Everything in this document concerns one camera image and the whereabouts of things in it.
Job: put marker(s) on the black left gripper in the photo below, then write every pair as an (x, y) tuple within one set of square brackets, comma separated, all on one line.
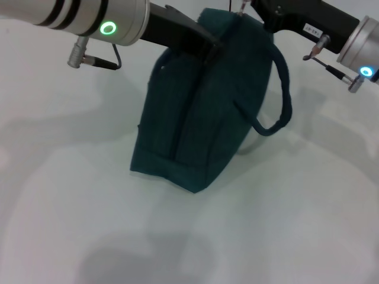
[(177, 32)]

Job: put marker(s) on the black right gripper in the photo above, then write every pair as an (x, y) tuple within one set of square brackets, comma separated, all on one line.
[(305, 20)]

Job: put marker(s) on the dark teal insulated lunch bag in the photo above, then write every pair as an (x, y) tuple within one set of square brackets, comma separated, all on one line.
[(201, 118)]

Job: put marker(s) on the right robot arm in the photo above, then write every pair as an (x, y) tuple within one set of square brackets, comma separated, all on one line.
[(361, 47)]

